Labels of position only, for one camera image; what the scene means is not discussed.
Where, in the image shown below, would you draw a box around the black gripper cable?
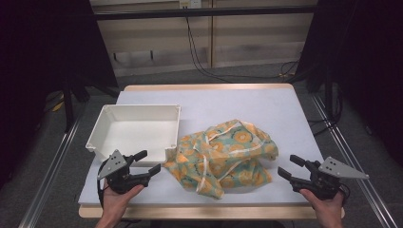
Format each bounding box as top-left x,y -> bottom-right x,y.
96,160 -> 108,211

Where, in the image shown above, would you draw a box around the metal floor rail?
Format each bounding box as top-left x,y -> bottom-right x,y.
18,117 -> 82,228
311,94 -> 398,228

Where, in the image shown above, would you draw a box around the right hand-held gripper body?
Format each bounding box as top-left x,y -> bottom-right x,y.
291,156 -> 371,200

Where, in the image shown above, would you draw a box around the white wall socket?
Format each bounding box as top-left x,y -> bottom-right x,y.
179,0 -> 203,10

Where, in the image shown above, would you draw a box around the black curtain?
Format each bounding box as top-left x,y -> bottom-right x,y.
0,0 -> 120,191
296,0 -> 403,169

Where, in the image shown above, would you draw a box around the long black wall cable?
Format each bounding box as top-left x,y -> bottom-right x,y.
184,16 -> 300,81

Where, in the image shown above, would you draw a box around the black horizontal bar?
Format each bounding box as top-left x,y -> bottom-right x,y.
94,5 -> 318,21

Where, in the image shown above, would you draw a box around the black metal stand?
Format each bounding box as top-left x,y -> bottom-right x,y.
62,77 -> 93,133

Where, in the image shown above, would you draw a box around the black floor cables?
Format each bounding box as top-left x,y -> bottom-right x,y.
307,84 -> 345,138

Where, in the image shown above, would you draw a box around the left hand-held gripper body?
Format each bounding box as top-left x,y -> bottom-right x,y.
97,149 -> 150,195

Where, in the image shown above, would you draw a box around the person's right hand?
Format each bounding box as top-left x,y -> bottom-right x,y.
298,189 -> 346,221

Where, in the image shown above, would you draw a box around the light wooden wall panel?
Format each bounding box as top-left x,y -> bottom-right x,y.
88,0 -> 318,78

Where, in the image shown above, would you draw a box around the white plastic box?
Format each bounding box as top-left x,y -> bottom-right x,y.
85,104 -> 182,168

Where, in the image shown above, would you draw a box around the orange floral patterned cloth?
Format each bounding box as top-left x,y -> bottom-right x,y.
163,119 -> 279,200

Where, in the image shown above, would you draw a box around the person's left hand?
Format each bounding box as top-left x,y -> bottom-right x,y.
102,184 -> 145,221

